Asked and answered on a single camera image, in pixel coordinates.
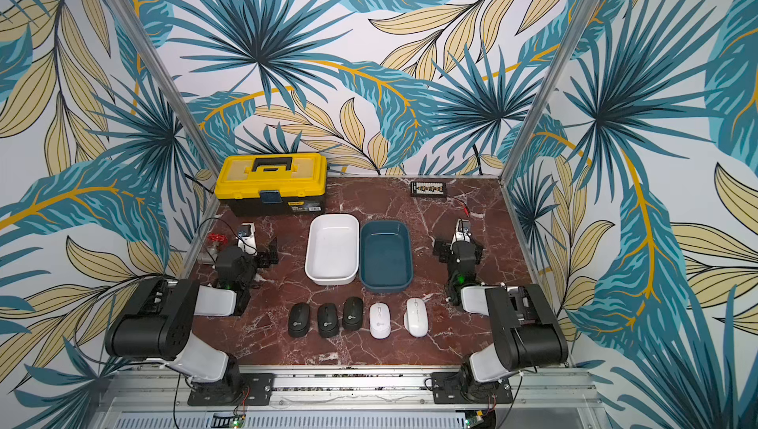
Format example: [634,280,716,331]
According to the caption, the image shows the black mouse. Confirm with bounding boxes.
[341,297,363,331]
[317,303,340,339]
[287,303,311,338]

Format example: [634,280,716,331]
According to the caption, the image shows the white mouse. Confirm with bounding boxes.
[404,298,430,338]
[369,302,392,340]

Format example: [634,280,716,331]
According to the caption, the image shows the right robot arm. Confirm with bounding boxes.
[432,239,569,403]

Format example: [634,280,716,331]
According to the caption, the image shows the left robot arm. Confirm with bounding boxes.
[105,241,278,407]

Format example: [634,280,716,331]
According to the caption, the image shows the dark teal storage box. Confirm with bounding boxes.
[359,221,414,294]

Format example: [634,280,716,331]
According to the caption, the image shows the white storage box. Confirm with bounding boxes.
[304,214,360,287]

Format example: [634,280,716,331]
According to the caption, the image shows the yellow black toolbox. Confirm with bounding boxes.
[214,152,328,218]

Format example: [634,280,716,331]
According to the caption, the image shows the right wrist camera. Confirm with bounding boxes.
[452,219,474,243]

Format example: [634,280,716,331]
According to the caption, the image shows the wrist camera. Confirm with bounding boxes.
[452,219,474,243]
[237,223,258,255]

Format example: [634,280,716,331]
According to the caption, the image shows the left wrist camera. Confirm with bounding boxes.
[237,223,258,255]

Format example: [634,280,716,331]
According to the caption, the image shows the red handle metal valve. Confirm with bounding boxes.
[199,233,228,264]

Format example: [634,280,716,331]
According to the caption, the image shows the black wall socket plate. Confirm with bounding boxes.
[411,181,448,199]

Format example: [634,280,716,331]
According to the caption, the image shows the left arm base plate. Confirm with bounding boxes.
[188,373,274,407]

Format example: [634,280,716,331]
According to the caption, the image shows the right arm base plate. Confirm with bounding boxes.
[426,371,513,405]

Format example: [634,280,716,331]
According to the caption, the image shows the aluminium front rail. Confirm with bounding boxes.
[88,366,611,428]

